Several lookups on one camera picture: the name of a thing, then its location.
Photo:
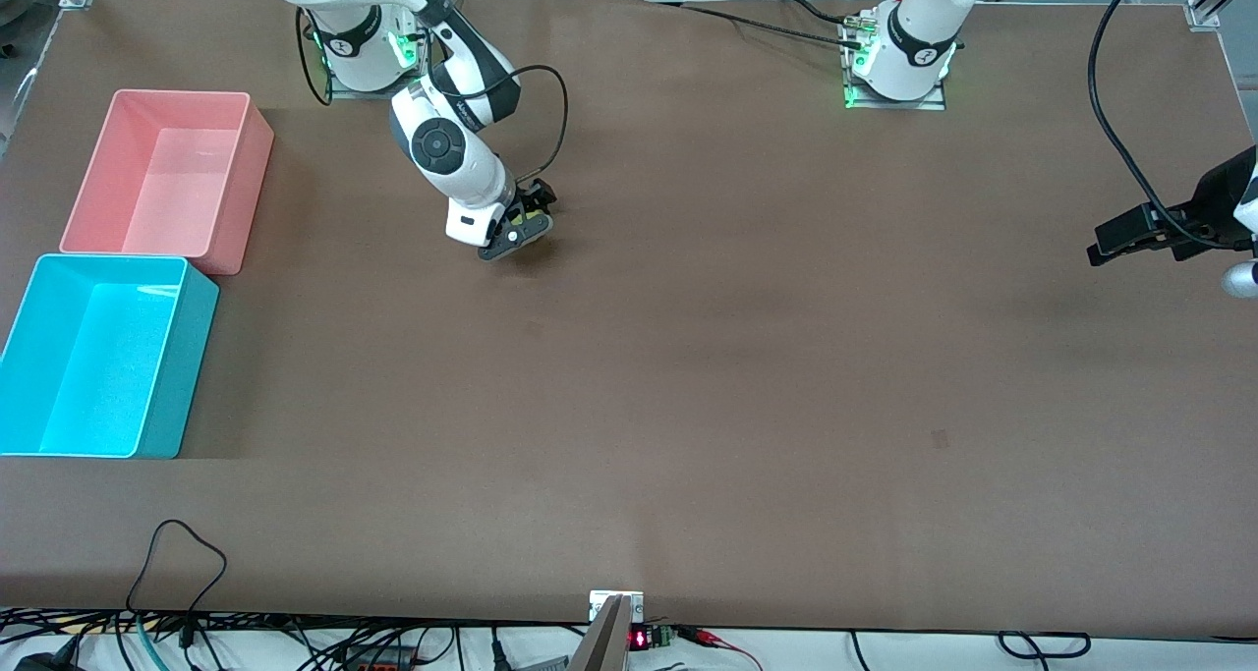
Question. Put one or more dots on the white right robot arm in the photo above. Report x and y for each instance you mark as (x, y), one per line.
(452, 150)

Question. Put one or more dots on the circuit board with red display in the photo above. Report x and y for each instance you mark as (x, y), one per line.
(651, 638)

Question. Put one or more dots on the yellow-green tennis ball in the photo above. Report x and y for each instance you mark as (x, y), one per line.
(531, 217)

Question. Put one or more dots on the pink plastic bin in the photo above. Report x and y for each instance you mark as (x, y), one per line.
(167, 180)

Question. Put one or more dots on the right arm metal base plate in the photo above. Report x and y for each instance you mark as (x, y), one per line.
(425, 52)

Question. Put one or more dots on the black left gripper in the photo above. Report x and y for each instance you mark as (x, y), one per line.
(1211, 206)

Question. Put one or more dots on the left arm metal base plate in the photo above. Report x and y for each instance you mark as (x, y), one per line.
(894, 104)

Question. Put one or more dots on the grey metal camera bracket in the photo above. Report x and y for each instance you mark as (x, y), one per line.
(615, 607)

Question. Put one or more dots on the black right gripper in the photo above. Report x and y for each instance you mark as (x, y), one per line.
(532, 202)

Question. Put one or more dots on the blue plastic bin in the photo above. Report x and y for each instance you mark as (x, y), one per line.
(98, 357)

